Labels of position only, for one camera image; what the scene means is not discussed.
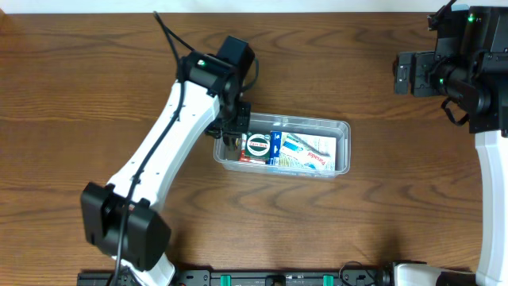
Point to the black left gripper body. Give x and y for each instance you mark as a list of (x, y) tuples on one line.
[(236, 122)]

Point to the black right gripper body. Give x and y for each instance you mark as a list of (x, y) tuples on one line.
[(409, 73)]

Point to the red medicine box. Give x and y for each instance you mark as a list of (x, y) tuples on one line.
[(246, 159)]

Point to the green Zam-Buk box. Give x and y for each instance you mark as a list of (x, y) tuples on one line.
[(257, 146)]

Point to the blue cooling patch box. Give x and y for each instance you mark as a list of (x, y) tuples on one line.
[(274, 148)]

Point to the clear plastic container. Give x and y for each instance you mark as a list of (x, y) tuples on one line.
[(312, 147)]

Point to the white Panadol box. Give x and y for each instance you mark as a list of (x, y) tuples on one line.
[(307, 153)]

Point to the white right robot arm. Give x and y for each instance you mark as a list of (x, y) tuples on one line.
[(468, 67)]

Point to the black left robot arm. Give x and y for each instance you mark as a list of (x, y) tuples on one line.
[(122, 218)]

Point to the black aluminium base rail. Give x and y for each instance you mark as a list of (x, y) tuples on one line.
[(355, 276)]

